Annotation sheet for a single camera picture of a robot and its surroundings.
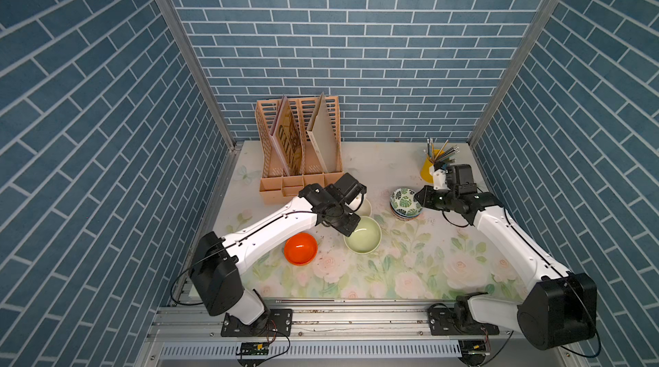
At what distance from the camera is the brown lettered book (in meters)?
0.88

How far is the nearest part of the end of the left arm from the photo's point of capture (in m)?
0.54

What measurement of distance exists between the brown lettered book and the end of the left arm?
342mm
